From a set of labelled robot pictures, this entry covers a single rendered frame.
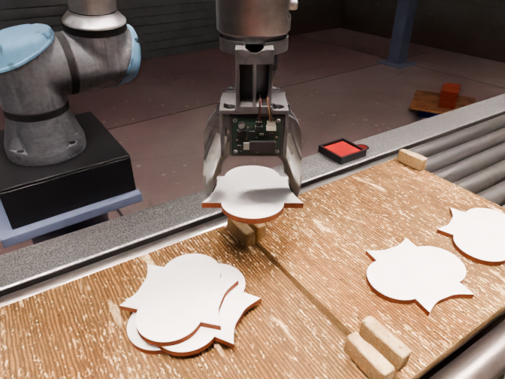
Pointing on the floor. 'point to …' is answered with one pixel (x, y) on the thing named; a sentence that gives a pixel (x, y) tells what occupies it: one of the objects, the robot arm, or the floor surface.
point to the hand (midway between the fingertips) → (252, 189)
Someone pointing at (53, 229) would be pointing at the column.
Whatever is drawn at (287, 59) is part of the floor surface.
